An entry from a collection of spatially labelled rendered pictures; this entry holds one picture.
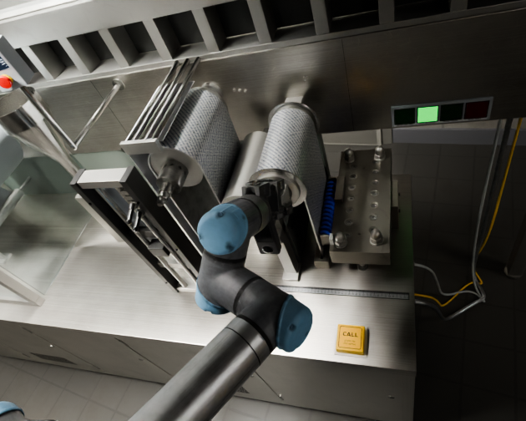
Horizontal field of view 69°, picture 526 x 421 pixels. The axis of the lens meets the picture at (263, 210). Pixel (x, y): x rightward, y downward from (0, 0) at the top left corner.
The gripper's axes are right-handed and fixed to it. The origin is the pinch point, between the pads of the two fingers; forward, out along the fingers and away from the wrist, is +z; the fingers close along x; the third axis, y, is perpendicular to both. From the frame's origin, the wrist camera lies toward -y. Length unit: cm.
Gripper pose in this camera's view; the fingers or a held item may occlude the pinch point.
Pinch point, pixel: (282, 204)
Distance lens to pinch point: 92.5
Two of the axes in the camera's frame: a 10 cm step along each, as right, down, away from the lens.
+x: -9.4, 0.1, 3.4
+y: -0.8, -9.8, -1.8
